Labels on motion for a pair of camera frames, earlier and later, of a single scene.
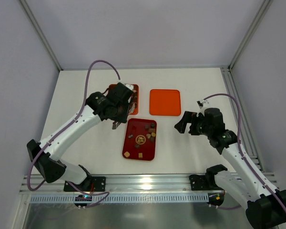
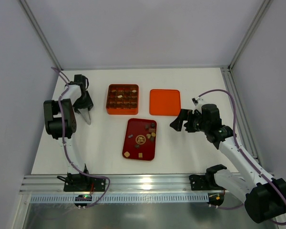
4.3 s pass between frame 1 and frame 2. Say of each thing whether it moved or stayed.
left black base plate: stayed
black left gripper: moved
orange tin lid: stayed
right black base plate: stayed
